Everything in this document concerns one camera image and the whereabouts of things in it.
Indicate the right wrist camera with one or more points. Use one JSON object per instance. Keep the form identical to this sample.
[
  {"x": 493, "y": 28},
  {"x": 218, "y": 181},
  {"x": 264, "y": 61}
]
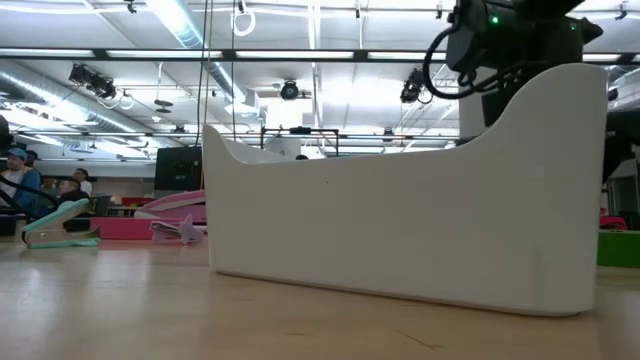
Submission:
[{"x": 462, "y": 47}]

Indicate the silver ventilation duct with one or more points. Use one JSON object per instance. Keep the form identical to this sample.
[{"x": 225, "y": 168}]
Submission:
[
  {"x": 187, "y": 30},
  {"x": 30, "y": 95}
]

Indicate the black station frame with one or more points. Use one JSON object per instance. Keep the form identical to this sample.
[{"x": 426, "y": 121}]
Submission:
[{"x": 300, "y": 130}]

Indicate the green tape roll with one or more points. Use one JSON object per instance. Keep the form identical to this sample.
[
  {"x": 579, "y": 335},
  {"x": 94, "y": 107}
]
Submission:
[{"x": 620, "y": 250}]

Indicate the black overhead light beam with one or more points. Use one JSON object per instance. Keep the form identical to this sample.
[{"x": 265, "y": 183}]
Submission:
[{"x": 360, "y": 55}]

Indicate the white plastic bin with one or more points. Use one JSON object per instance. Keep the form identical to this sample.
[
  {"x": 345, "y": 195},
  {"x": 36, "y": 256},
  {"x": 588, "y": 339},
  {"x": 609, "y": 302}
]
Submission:
[{"x": 400, "y": 225}]

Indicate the red storage bin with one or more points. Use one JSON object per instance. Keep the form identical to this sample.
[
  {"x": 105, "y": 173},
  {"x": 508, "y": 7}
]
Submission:
[
  {"x": 614, "y": 223},
  {"x": 137, "y": 201}
]

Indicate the black monitor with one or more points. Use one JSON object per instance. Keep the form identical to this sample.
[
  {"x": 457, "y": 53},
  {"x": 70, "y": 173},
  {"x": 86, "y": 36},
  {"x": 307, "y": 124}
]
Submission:
[{"x": 175, "y": 167}]

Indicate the black studio spotlight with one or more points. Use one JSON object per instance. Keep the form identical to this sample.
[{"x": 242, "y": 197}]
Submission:
[
  {"x": 80, "y": 74},
  {"x": 289, "y": 91},
  {"x": 411, "y": 89},
  {"x": 104, "y": 87}
]

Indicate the pink box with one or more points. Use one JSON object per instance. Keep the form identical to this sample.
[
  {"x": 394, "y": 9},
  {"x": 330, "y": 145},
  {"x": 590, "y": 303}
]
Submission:
[{"x": 175, "y": 202}]

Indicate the teal staple remover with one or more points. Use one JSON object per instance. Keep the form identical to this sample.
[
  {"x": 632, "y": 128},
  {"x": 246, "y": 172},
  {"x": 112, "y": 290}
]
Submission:
[{"x": 60, "y": 214}]

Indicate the grey waste bin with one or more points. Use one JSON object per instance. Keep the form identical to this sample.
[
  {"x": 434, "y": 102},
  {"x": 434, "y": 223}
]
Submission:
[{"x": 103, "y": 204}]

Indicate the lavender staple remover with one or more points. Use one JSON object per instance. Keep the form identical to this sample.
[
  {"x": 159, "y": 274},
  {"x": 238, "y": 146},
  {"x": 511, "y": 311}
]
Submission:
[{"x": 187, "y": 231}]

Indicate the person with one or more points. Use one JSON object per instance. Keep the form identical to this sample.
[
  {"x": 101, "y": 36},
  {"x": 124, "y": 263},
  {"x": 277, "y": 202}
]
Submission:
[
  {"x": 82, "y": 177},
  {"x": 17, "y": 180},
  {"x": 32, "y": 159},
  {"x": 72, "y": 192}
]

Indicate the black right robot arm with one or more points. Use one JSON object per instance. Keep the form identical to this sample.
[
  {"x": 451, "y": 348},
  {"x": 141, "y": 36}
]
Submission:
[{"x": 540, "y": 35}]

